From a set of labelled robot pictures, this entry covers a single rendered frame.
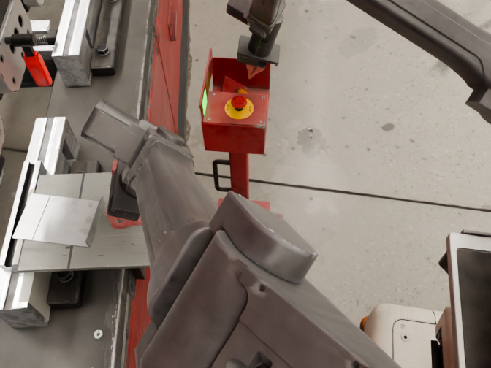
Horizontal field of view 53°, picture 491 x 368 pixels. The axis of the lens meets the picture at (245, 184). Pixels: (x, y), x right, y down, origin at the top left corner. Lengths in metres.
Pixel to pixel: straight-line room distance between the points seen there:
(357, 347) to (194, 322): 0.07
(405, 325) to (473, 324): 0.81
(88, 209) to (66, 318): 0.20
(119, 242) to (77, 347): 0.20
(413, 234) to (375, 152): 0.41
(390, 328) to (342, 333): 1.34
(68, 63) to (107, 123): 0.56
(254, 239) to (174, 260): 0.07
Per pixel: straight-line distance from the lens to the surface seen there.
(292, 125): 2.23
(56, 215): 0.88
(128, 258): 0.80
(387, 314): 1.56
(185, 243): 0.27
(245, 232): 0.23
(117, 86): 1.21
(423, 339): 1.57
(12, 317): 0.91
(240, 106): 1.22
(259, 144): 1.27
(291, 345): 0.20
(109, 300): 0.92
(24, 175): 0.95
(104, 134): 0.64
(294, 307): 0.20
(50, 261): 0.84
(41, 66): 0.81
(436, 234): 2.06
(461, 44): 0.68
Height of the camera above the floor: 1.71
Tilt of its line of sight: 57 degrees down
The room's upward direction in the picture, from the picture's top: 1 degrees counter-clockwise
